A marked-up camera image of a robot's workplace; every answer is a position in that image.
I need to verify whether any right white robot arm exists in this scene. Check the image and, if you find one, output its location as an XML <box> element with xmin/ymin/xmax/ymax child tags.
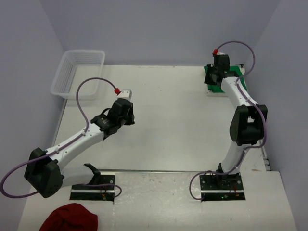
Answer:
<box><xmin>205</xmin><ymin>51</ymin><xmax>268</xmax><ymax>189</ymax></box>

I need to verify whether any green t shirt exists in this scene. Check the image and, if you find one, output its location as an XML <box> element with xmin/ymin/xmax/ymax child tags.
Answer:
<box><xmin>204</xmin><ymin>64</ymin><xmax>248</xmax><ymax>94</ymax></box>

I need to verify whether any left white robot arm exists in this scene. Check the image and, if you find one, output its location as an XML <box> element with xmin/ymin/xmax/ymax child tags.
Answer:
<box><xmin>24</xmin><ymin>98</ymin><xmax>134</xmax><ymax>198</ymax></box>

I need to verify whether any red t shirt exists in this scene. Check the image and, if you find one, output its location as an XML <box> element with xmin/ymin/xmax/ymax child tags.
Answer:
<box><xmin>39</xmin><ymin>203</ymin><xmax>98</xmax><ymax>231</ymax></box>

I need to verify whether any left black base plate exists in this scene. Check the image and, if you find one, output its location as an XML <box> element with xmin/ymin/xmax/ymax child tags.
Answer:
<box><xmin>69</xmin><ymin>172</ymin><xmax>116</xmax><ymax>202</ymax></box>

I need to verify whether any folded white t shirt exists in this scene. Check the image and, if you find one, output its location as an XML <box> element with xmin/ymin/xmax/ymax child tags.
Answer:
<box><xmin>206</xmin><ymin>65</ymin><xmax>245</xmax><ymax>97</ymax></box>

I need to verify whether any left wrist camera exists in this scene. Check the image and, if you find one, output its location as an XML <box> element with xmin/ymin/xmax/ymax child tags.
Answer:
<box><xmin>114</xmin><ymin>88</ymin><xmax>132</xmax><ymax>101</ymax></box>

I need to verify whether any white plastic basket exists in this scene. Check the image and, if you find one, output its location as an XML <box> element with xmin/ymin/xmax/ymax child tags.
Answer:
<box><xmin>50</xmin><ymin>50</ymin><xmax>105</xmax><ymax>100</ymax></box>

